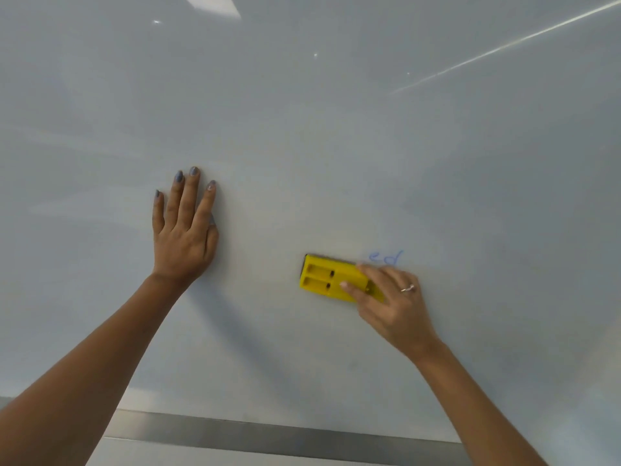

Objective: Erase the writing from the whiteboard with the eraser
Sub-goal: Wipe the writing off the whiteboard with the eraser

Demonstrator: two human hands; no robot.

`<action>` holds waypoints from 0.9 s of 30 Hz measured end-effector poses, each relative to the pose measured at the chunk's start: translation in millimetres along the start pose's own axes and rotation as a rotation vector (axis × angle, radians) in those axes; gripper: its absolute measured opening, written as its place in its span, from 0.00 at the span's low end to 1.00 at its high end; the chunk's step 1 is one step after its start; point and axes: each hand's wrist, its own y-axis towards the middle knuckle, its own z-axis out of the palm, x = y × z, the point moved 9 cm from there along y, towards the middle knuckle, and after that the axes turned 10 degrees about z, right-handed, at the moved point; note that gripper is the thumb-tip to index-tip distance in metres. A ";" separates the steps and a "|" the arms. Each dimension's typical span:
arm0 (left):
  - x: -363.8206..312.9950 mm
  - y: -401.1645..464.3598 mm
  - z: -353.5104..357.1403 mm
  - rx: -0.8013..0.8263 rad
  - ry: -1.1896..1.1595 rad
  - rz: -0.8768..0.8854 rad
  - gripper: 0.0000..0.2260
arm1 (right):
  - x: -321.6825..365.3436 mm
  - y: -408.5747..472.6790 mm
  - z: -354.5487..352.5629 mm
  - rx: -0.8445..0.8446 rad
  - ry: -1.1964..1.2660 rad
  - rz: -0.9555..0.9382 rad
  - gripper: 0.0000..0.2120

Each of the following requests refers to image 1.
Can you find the person's left hand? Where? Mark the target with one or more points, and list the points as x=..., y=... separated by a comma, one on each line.
x=184, y=237

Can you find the person's right hand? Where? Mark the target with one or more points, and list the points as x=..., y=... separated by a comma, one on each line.
x=398, y=315

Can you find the yellow whiteboard eraser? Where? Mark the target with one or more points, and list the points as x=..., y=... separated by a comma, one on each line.
x=322, y=279

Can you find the white whiteboard with blue writing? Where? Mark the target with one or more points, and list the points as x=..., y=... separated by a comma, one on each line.
x=291, y=116

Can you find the person's right forearm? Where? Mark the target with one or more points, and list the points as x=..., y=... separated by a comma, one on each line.
x=480, y=407

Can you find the person's left forearm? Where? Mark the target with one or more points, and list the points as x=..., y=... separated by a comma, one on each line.
x=73, y=383

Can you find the silver metal whiteboard tray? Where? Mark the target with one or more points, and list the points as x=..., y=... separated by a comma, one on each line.
x=267, y=436

